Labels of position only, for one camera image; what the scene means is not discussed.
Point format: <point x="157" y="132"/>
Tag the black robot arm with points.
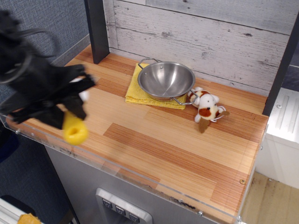
<point x="16" y="52"/>

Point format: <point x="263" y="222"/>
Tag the silver toy fridge cabinet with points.
<point x="82" y="173"/>

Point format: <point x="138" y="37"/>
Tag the dark left shelf post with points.
<point x="97" y="29"/>

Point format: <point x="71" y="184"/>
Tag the stainless steel bowl with handles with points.
<point x="166" y="81"/>

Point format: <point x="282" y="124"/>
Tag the yellow folded cloth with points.
<point x="135" y="95"/>

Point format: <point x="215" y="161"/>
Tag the white ridged side counter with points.
<point x="279" y="155"/>

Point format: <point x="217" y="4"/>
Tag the dark right shelf post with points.
<point x="283" y="67"/>

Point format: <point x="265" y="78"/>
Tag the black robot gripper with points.
<point x="39" y="91"/>

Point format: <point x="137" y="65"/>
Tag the dark shelf post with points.
<point x="97" y="29"/>
<point x="283" y="67"/>

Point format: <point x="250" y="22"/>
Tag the silver dispenser button panel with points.
<point x="115" y="209"/>

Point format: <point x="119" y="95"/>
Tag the yellow handled white toy knife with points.
<point x="75" y="131"/>

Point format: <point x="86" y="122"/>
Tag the brown white plush dog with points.
<point x="207" y="108"/>

